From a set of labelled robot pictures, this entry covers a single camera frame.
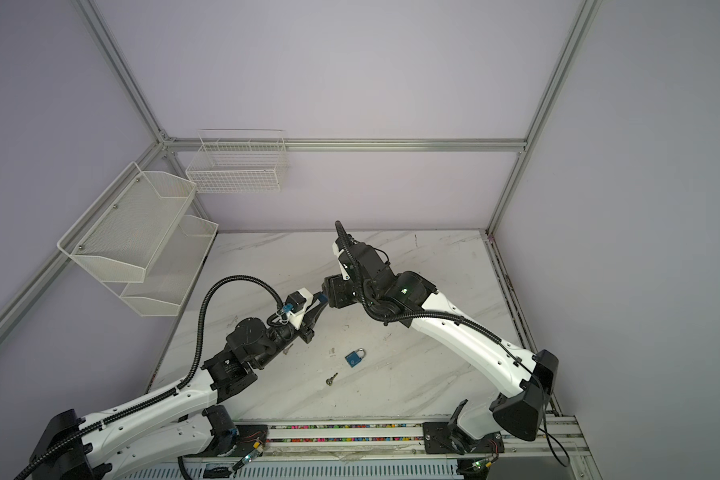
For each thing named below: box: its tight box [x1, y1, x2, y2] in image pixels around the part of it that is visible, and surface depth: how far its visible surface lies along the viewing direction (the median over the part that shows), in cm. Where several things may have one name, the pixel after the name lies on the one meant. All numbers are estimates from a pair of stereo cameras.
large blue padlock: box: [344, 348, 366, 368], surface depth 89 cm
